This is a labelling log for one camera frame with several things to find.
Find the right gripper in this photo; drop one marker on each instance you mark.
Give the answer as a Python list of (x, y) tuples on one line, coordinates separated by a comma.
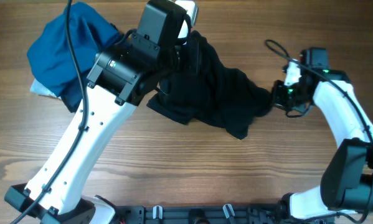
[(277, 87)]

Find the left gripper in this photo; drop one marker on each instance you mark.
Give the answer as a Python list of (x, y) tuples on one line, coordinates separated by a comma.
[(191, 63)]

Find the black polo shirt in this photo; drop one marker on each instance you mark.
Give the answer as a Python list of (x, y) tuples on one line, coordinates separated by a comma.
[(219, 96)]

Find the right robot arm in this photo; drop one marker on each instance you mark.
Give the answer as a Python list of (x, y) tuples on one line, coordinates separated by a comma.
[(347, 184)]

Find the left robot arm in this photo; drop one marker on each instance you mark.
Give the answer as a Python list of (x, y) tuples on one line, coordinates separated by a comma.
[(120, 78)]

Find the dark teal garment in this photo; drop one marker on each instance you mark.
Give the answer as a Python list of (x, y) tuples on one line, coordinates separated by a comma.
[(72, 96)]

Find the bright blue shirt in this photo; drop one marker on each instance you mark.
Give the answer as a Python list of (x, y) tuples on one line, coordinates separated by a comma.
[(49, 56)]

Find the light grey cloth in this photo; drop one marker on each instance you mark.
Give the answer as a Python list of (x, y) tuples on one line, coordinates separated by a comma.
[(39, 89)]

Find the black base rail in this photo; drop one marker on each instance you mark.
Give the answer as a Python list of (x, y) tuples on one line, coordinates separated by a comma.
[(226, 214)]

